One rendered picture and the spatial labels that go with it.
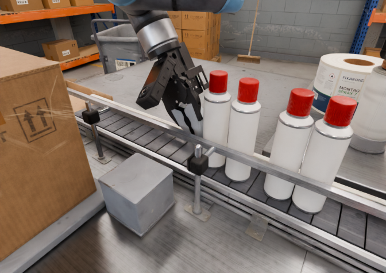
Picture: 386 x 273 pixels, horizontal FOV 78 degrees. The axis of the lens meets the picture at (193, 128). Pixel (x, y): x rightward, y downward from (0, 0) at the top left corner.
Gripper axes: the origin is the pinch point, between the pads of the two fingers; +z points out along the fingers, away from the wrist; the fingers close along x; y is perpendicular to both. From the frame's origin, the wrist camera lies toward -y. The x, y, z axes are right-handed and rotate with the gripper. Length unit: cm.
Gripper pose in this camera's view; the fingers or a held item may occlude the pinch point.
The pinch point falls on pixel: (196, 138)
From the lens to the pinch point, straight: 51.4
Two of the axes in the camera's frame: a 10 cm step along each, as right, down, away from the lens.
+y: 5.7, -4.3, 7.0
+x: -7.1, 1.7, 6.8
